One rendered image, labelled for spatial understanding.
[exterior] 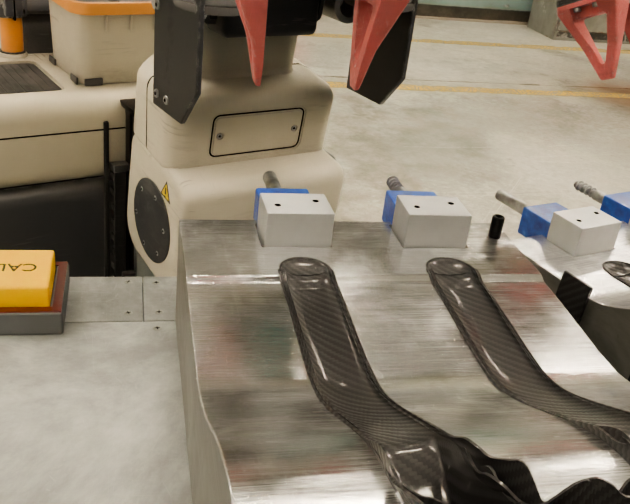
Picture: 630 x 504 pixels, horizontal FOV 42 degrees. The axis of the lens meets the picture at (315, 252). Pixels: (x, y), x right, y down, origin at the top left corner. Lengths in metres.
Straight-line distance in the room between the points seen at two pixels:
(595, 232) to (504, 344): 0.24
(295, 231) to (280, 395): 0.17
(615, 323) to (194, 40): 0.45
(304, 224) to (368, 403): 0.18
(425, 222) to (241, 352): 0.20
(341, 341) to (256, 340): 0.05
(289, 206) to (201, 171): 0.35
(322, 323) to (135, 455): 0.14
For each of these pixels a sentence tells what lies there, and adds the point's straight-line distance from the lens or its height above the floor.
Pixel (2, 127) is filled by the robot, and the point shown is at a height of 0.78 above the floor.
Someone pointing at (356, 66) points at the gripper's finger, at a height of 1.02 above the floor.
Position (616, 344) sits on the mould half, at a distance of 0.67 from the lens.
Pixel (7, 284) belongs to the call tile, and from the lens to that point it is 0.65.
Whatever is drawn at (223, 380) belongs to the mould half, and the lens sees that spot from 0.46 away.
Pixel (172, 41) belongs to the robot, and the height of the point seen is 0.96.
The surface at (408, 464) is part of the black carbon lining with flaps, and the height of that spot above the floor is 0.92.
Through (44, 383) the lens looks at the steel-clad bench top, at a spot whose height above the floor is 0.80.
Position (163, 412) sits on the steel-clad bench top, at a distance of 0.57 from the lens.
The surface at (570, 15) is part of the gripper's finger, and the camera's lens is 0.82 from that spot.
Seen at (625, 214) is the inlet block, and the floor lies 0.86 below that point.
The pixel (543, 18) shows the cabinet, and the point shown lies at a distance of 6.52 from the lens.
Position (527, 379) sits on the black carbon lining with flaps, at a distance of 0.52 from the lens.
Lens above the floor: 1.16
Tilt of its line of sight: 27 degrees down
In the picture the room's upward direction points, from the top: 7 degrees clockwise
